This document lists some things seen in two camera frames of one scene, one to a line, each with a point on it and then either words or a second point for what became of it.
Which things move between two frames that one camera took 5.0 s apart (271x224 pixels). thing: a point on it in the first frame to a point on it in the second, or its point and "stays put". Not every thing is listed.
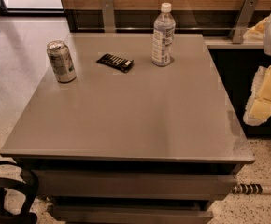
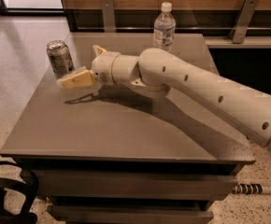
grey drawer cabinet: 129,141 stays put
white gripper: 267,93 to 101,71
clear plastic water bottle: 164,36 stays put
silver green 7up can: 62,61 stays put
